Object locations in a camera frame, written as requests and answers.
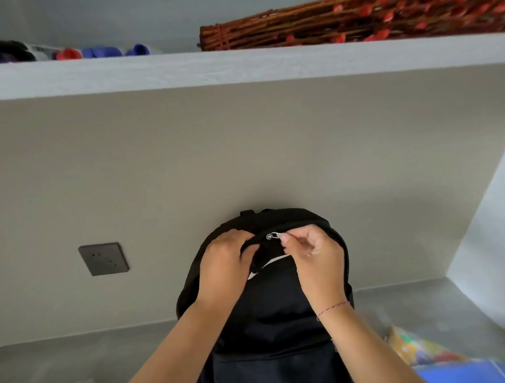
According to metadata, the person's left hand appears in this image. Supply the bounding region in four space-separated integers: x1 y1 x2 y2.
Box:
191 227 266 314

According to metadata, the person's right hand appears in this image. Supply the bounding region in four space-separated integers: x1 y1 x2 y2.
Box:
278 222 352 319

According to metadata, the black backpack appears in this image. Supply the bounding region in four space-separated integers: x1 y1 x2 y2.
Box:
169 203 360 383

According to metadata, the person's right forearm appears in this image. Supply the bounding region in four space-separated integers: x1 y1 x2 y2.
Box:
316 297 431 383

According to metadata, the person's left forearm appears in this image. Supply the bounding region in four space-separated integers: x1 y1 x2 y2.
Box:
100 297 246 383

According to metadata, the colourful plastic packet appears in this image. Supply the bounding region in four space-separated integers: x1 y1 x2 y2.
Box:
384 321 469 369

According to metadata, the blue folder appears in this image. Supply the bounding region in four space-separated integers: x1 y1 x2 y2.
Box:
413 356 505 383

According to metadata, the bundle of red-bud branches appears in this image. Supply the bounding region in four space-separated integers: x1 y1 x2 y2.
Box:
196 0 505 54

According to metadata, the red marker cap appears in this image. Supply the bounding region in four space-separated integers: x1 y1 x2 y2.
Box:
55 47 83 62

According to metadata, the red string bracelet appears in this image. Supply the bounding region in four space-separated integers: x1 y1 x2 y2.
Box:
315 301 352 322

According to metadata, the grey wall socket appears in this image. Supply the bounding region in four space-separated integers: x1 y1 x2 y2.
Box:
78 241 130 278

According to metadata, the white wall shelf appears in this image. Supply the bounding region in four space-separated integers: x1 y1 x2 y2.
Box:
0 28 505 102

